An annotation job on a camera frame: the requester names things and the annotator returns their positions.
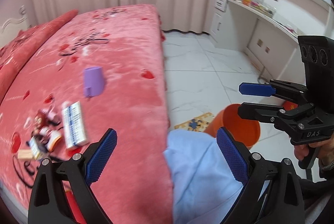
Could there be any red gift box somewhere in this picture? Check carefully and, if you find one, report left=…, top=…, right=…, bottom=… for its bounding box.
left=282, top=101, right=298, bottom=111

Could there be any red devil doll toy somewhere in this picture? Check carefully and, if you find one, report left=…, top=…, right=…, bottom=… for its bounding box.
left=31, top=106, right=63, bottom=151

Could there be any light blue trousers leg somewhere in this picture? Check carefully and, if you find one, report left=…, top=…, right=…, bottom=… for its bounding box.
left=164, top=129, right=243, bottom=223

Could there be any pink plastic clip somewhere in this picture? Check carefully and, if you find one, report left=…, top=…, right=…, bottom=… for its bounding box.
left=45, top=109, right=61, bottom=126

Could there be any white desk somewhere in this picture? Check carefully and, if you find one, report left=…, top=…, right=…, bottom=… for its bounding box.
left=209, top=0, right=305, bottom=83

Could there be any right hand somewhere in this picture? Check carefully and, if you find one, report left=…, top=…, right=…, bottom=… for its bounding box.
left=293, top=135, right=334, bottom=170

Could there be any yellow foam puzzle mat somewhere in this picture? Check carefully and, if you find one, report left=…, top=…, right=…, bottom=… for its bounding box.
left=174, top=112, right=215, bottom=132

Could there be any orange trash bucket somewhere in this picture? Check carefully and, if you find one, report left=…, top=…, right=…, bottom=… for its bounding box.
left=204, top=104, right=260, bottom=149

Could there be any folded red quilt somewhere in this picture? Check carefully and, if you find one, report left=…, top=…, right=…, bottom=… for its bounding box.
left=0, top=10, right=79, bottom=100

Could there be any right forearm grey cuff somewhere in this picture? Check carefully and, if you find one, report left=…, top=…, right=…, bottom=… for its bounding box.
left=319, top=159, right=334, bottom=180

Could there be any grey coiled cable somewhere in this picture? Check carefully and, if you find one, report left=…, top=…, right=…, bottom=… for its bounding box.
left=256, top=67, right=267, bottom=84

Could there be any white carved headboard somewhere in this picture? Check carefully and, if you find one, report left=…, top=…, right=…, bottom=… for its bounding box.
left=0, top=5, right=30, bottom=48

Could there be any small tan cardboard box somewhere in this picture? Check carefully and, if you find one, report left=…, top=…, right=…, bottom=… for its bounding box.
left=17, top=149, right=34, bottom=161

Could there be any white blue medicine box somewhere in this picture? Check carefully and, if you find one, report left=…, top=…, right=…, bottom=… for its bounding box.
left=62, top=101, right=88, bottom=149

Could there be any purple plastic dustpan piece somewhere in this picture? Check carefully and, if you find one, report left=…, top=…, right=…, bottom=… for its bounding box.
left=83, top=66, right=105, bottom=97

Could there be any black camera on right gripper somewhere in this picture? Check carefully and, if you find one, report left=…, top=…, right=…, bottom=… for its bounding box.
left=298, top=35, right=333, bottom=113

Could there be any blue white small box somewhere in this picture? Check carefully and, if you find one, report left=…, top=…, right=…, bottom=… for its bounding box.
left=28, top=136, right=44, bottom=161

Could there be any pink heart bedspread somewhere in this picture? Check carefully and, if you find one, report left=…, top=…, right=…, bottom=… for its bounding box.
left=1, top=5, right=172, bottom=223

